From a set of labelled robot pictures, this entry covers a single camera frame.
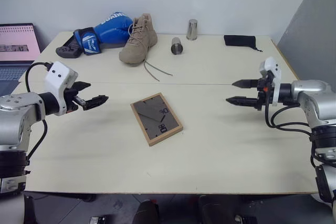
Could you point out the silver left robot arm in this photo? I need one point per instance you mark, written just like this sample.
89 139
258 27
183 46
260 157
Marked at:
15 119

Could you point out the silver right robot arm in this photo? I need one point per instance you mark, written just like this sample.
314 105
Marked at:
313 95

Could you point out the dark grey game controller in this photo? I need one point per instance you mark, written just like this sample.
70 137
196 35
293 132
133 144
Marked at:
67 50

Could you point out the grey laptop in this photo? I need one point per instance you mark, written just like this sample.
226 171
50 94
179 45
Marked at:
15 45

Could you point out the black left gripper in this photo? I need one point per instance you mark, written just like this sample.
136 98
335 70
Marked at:
71 99

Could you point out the dark rounded shape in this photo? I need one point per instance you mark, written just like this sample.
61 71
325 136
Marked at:
145 212

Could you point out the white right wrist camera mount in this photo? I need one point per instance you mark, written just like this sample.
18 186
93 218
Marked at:
273 68

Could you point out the blue boxing glove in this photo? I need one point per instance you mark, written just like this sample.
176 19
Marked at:
113 30

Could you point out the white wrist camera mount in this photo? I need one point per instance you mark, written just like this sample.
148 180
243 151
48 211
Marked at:
273 68
59 75

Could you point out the tan lace-up boot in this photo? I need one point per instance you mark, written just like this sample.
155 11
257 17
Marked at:
139 43

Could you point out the short steel cup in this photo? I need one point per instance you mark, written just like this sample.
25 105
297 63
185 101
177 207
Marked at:
177 46

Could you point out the wooden framed grey clock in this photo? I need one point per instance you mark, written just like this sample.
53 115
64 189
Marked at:
155 119

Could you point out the black fabric pouch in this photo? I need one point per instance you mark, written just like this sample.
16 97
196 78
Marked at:
239 41

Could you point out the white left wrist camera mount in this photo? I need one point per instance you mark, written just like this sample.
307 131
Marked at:
59 75

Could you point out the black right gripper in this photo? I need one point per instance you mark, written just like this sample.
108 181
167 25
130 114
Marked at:
263 91

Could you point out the tall steel cup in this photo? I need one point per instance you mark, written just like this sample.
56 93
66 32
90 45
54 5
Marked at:
192 30

